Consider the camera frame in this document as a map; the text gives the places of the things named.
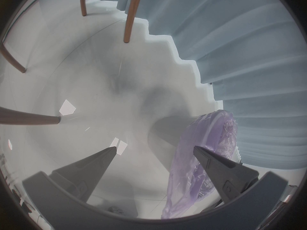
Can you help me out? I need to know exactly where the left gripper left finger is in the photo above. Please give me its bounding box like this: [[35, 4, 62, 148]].
[[49, 146, 118, 204]]

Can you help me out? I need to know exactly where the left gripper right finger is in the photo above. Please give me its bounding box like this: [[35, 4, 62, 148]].
[[193, 145, 260, 204]]

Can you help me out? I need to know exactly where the purple plastic bag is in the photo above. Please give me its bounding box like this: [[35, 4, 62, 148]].
[[161, 110, 238, 219]]

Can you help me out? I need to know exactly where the white trash bin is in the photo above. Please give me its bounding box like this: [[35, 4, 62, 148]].
[[147, 115, 211, 177]]

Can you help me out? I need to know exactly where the blue-green curtain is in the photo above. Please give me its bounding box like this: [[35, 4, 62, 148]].
[[38, 0, 307, 169]]

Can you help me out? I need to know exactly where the white cushioned wooden chair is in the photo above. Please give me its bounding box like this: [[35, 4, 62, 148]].
[[0, 0, 147, 126]]

